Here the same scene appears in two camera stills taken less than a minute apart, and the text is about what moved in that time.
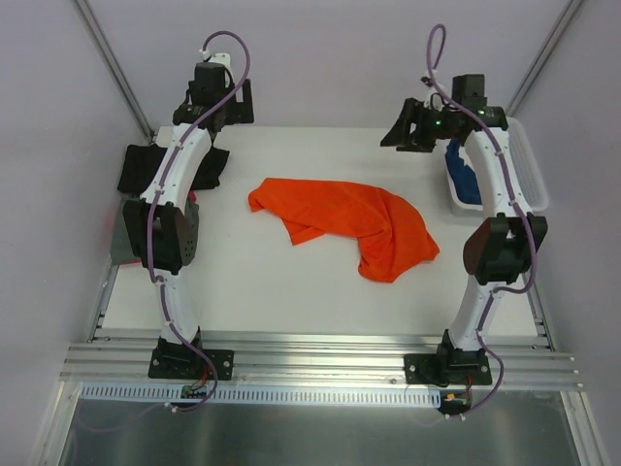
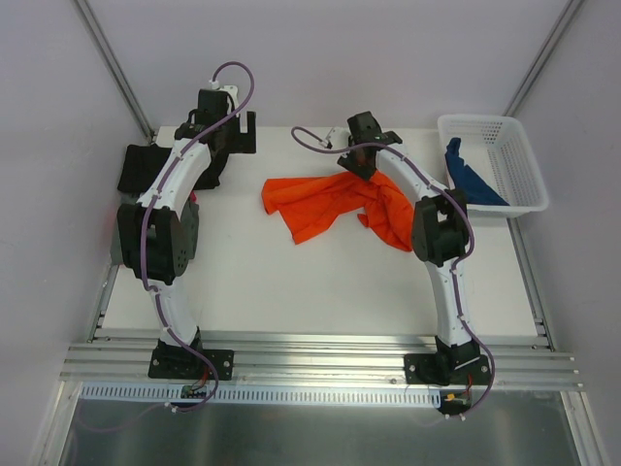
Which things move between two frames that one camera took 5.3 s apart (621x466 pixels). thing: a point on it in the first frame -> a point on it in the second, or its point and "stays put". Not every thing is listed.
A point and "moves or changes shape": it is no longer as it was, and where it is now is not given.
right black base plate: [441, 369] stays put
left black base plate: [187, 363] stays put
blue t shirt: [464, 177] stays put
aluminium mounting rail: [326, 359] stays put
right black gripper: [415, 124] -> [359, 165]
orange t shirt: [391, 239] moves or changes shape
